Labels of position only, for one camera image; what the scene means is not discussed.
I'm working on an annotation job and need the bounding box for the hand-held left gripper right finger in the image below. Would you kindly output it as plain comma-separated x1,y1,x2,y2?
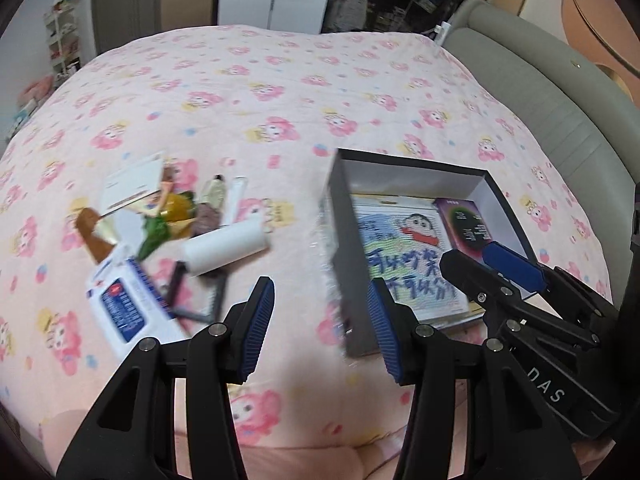
366,277,584,480

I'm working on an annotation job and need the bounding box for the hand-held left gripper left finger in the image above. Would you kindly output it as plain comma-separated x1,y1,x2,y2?
55,276,277,480

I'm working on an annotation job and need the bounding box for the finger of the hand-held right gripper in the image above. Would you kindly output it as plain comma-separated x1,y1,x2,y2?
482,241,621,342
439,248,601,356

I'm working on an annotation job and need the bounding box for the purple small box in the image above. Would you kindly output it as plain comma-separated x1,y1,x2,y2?
432,197,497,267

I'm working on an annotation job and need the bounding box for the grey cardboard box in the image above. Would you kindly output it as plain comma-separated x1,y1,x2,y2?
320,147,542,359

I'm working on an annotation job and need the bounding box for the cartoon printed picture board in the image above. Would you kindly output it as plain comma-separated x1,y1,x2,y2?
352,199,482,327

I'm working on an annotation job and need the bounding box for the white lint roller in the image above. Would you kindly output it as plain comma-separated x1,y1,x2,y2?
166,217,271,325

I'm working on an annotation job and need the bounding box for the clear plastic wrap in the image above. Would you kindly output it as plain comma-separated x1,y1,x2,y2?
307,195,351,342

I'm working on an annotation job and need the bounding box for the purple brown pouch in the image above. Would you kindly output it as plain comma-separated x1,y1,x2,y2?
192,202,224,237

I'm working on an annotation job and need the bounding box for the white blue wipes packet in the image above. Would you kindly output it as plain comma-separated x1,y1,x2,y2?
84,254,189,362

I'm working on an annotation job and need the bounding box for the green wrapper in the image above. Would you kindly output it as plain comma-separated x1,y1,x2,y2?
136,214,172,262

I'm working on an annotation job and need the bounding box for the yellow round toy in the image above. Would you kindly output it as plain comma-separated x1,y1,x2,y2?
164,191,197,227

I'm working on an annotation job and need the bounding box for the beige small bottle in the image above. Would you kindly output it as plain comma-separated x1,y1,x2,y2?
199,174,227,207

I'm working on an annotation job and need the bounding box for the grey padded headboard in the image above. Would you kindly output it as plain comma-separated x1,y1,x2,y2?
442,0,640,313

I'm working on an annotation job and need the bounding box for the small cartoon figure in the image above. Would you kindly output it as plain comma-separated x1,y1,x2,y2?
157,162,184,197

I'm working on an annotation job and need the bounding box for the brown flat packet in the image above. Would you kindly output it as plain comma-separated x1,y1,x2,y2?
76,208,119,266

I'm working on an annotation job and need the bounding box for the white card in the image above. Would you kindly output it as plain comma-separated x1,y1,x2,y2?
99,150,169,212

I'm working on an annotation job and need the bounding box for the pink printed blanket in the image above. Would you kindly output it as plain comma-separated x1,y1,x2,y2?
0,24,617,480

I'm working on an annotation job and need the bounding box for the round glass table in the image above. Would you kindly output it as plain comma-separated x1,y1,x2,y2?
559,0,640,77

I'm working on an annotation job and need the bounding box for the pink plush toy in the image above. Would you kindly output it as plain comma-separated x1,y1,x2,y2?
17,74,55,107

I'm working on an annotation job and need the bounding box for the white toy shelf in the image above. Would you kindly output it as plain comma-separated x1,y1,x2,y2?
42,2,84,77

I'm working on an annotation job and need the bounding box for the dark grey door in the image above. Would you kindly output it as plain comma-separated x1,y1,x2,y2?
90,0,164,54

